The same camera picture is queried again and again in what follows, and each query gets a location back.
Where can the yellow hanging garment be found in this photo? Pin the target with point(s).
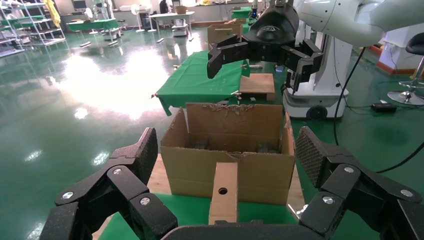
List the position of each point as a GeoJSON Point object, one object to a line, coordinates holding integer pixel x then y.
{"type": "Point", "coordinates": [52, 13]}

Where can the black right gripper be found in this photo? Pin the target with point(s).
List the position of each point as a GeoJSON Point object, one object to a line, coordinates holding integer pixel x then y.
{"type": "Point", "coordinates": [275, 30]}

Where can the white table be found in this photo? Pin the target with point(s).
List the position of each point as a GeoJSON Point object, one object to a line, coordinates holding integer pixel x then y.
{"type": "Point", "coordinates": [172, 15]}

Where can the black bar stool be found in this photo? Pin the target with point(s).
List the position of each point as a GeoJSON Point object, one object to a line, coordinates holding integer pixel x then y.
{"type": "Point", "coordinates": [418, 43]}

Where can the narrow taped cardboard box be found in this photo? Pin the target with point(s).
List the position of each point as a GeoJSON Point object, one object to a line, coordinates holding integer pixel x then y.
{"type": "Point", "coordinates": [228, 207]}

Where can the green tablecloth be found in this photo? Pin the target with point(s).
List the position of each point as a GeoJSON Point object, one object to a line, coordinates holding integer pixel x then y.
{"type": "Point", "coordinates": [192, 212]}
{"type": "Point", "coordinates": [92, 24]}
{"type": "Point", "coordinates": [192, 79]}
{"type": "Point", "coordinates": [245, 28]}
{"type": "Point", "coordinates": [242, 13]}

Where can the white metal shelf rack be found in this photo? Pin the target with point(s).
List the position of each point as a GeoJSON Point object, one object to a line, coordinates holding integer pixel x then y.
{"type": "Point", "coordinates": [43, 30]}
{"type": "Point", "coordinates": [8, 39]}

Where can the white wheeled background robot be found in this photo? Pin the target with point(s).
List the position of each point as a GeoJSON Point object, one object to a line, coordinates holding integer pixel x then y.
{"type": "Point", "coordinates": [318, 102]}

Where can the white standing fan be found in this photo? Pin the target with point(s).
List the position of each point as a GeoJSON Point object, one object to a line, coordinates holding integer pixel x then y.
{"type": "Point", "coordinates": [88, 14]}
{"type": "Point", "coordinates": [135, 9]}

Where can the large open cardboard carton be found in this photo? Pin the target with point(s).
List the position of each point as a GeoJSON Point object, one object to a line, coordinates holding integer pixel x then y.
{"type": "Point", "coordinates": [258, 179]}

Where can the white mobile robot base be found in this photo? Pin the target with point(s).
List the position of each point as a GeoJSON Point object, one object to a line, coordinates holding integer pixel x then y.
{"type": "Point", "coordinates": [180, 29]}
{"type": "Point", "coordinates": [112, 33]}

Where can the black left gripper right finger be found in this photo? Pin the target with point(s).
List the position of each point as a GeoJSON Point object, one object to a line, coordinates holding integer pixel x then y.
{"type": "Point", "coordinates": [334, 179]}

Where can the black foam insert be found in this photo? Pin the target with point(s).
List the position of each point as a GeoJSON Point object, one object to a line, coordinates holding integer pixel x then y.
{"type": "Point", "coordinates": [263, 148]}
{"type": "Point", "coordinates": [202, 144]}

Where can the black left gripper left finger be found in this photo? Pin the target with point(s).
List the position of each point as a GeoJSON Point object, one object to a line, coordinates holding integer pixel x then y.
{"type": "Point", "coordinates": [129, 179]}

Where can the silver binder clip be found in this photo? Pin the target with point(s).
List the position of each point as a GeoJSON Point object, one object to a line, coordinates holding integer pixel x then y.
{"type": "Point", "coordinates": [244, 66]}
{"type": "Point", "coordinates": [154, 96]}
{"type": "Point", "coordinates": [236, 94]}

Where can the black power adapter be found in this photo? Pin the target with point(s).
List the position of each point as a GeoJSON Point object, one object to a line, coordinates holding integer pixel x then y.
{"type": "Point", "coordinates": [383, 107]}

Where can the small cardboard box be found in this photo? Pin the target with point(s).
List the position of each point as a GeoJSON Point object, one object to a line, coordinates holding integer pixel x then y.
{"type": "Point", "coordinates": [181, 10]}

